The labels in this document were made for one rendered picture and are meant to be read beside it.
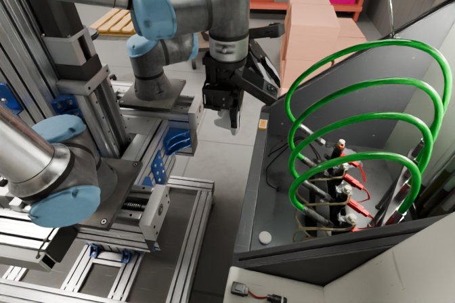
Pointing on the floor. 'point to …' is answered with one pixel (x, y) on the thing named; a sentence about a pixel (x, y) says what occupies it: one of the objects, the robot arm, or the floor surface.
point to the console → (404, 271)
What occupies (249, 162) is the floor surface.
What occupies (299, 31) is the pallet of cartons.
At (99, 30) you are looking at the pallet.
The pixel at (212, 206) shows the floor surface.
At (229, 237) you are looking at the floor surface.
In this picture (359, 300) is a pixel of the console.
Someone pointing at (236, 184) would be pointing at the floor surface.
